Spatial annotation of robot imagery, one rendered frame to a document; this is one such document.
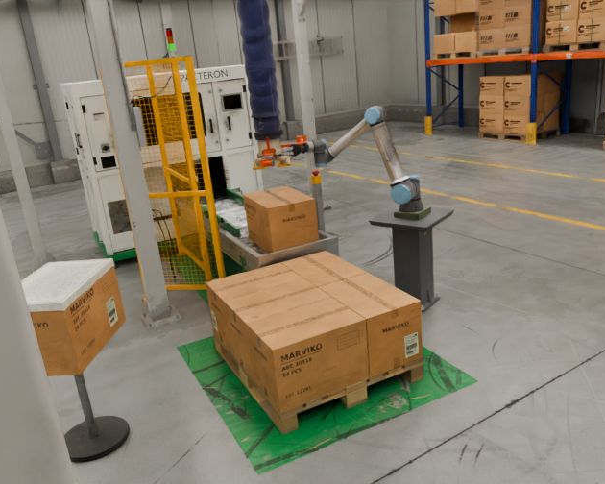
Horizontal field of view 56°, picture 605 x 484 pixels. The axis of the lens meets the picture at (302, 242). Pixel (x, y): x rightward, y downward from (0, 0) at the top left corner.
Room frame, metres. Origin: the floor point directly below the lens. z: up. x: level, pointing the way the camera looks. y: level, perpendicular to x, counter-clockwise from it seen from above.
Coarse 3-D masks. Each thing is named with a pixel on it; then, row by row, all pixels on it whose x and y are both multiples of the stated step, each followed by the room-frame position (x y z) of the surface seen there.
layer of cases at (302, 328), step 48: (240, 288) 3.61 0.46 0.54; (288, 288) 3.52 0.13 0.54; (336, 288) 3.44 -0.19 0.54; (384, 288) 3.36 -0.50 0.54; (240, 336) 3.19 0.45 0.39; (288, 336) 2.84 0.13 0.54; (336, 336) 2.87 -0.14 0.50; (384, 336) 3.01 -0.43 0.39; (288, 384) 2.73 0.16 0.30; (336, 384) 2.86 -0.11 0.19
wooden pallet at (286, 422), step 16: (224, 352) 3.67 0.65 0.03; (240, 368) 3.28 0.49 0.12; (400, 368) 3.05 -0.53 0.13; (416, 368) 3.10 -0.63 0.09; (256, 384) 3.02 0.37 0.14; (368, 384) 2.95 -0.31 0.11; (256, 400) 3.05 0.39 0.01; (320, 400) 2.81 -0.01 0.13; (352, 400) 2.90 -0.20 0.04; (272, 416) 2.83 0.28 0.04; (288, 416) 2.72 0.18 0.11
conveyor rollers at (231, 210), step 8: (224, 200) 6.23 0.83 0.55; (232, 200) 6.18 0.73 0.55; (216, 208) 5.90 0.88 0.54; (224, 208) 5.85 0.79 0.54; (232, 208) 5.80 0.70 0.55; (240, 208) 5.76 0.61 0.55; (224, 216) 5.56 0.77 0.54; (232, 216) 5.51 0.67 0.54; (240, 216) 5.46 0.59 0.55; (240, 224) 5.18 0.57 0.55; (240, 232) 4.96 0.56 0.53; (240, 240) 4.68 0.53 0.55; (248, 240) 4.70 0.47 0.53; (256, 248) 4.45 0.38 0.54
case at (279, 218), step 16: (256, 192) 4.71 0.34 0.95; (272, 192) 4.65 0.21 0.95; (288, 192) 4.59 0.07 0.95; (256, 208) 4.39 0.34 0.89; (272, 208) 4.16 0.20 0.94; (288, 208) 4.21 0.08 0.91; (304, 208) 4.26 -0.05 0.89; (256, 224) 4.44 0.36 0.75; (272, 224) 4.15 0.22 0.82; (288, 224) 4.20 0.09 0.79; (304, 224) 4.25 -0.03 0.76; (256, 240) 4.49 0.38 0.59; (272, 240) 4.14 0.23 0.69; (288, 240) 4.19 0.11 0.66; (304, 240) 4.25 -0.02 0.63
